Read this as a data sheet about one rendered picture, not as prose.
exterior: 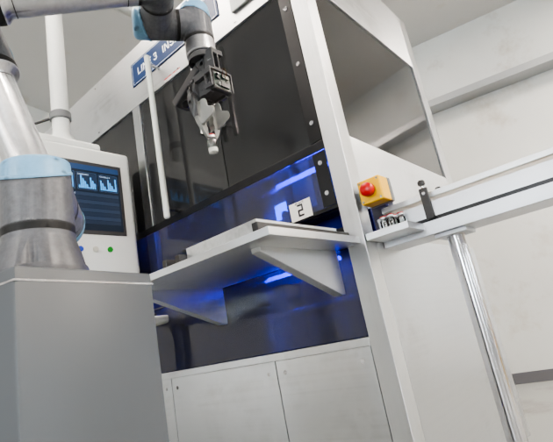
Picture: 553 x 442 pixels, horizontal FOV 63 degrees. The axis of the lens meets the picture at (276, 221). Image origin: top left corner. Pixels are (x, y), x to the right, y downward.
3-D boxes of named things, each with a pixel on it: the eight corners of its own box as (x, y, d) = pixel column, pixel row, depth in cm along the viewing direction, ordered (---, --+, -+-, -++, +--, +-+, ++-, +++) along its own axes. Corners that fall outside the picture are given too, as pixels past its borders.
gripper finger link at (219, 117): (228, 131, 106) (219, 95, 108) (211, 141, 110) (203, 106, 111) (237, 132, 109) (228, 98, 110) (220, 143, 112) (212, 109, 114)
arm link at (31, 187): (-13, 223, 71) (-15, 144, 74) (10, 245, 83) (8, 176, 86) (71, 216, 74) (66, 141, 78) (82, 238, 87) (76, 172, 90)
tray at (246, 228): (271, 262, 146) (269, 252, 147) (338, 239, 131) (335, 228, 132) (188, 261, 120) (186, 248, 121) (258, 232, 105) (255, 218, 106)
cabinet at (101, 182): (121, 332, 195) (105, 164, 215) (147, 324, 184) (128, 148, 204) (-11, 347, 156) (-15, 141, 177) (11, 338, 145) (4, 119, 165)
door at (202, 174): (156, 225, 197) (141, 105, 212) (230, 188, 169) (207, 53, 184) (154, 225, 196) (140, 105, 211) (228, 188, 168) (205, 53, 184)
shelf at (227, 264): (218, 293, 178) (217, 288, 178) (374, 244, 136) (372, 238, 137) (103, 299, 141) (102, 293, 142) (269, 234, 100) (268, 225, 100)
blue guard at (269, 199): (48, 318, 252) (46, 286, 257) (338, 203, 137) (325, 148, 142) (47, 318, 252) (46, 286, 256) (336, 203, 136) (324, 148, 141)
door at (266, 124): (230, 188, 169) (207, 53, 184) (324, 139, 143) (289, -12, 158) (229, 188, 168) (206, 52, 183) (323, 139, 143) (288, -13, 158)
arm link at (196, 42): (178, 46, 113) (203, 57, 119) (181, 61, 112) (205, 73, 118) (197, 29, 109) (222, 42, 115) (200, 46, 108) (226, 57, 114)
